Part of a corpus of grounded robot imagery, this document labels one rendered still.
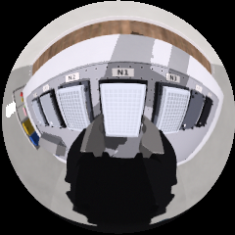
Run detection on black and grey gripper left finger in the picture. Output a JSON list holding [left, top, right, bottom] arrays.
[[65, 114, 106, 183]]

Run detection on grey operator panel with coloured keys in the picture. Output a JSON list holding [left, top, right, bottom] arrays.
[[36, 125, 68, 156]]

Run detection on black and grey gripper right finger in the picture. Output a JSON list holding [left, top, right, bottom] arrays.
[[139, 115, 177, 186]]

